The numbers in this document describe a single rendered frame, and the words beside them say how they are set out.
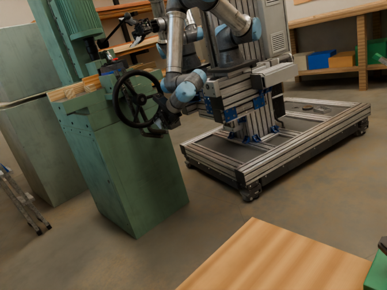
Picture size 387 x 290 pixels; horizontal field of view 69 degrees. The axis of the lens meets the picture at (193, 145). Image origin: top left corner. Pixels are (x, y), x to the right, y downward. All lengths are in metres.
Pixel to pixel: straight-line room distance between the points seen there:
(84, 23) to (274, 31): 1.19
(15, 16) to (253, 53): 2.95
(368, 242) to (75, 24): 1.75
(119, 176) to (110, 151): 0.15
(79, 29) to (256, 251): 1.36
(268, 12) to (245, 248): 1.62
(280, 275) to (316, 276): 0.07
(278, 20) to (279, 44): 0.15
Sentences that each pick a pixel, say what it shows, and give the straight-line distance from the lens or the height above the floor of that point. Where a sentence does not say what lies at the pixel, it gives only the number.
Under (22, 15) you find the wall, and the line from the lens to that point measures 4.16.
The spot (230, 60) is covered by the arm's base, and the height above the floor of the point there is 0.85.
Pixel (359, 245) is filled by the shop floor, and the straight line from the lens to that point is 1.54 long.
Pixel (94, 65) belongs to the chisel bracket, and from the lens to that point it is 1.70.
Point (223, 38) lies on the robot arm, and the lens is 1.69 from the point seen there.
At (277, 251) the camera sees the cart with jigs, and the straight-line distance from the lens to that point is 0.75.
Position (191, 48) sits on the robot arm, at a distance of 2.12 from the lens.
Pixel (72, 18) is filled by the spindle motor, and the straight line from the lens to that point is 1.68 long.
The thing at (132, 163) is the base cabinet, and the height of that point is 0.46.
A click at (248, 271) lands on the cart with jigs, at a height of 0.53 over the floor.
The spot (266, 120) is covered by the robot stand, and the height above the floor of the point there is 0.33.
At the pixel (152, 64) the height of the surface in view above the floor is 0.92.
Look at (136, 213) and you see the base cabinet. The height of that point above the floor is 0.16.
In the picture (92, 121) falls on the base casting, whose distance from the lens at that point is 1.54.
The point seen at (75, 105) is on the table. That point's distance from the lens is 1.51.
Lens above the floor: 1.05
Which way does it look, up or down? 21 degrees down
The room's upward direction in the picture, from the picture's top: 15 degrees counter-clockwise
